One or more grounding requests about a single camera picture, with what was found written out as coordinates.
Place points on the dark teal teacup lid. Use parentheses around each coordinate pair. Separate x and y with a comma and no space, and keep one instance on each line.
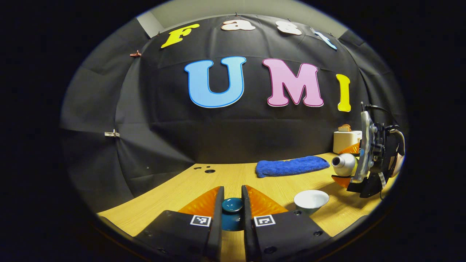
(232,218)

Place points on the silver water bottle green label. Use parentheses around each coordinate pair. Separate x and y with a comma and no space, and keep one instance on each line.
(346,163)

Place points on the white clip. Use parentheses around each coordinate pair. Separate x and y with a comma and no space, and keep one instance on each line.
(112,134)

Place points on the blue towel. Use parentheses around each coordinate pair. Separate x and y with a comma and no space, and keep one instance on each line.
(291,166)

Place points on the white teacup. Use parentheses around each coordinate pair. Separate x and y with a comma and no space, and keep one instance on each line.
(311,199)

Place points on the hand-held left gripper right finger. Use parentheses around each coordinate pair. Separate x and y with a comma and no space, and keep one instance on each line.
(248,225)

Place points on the white toaster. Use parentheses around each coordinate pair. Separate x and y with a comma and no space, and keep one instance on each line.
(346,142)

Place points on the black backdrop cloth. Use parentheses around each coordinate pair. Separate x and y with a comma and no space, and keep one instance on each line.
(218,138)

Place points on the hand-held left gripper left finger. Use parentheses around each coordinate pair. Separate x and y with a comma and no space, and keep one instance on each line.
(215,225)

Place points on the bread slice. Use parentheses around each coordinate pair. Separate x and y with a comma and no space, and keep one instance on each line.
(344,128)

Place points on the red clip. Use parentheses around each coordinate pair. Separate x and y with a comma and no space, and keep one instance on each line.
(135,54)

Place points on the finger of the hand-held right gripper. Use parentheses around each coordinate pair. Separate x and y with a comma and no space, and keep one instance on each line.
(352,150)
(342,180)

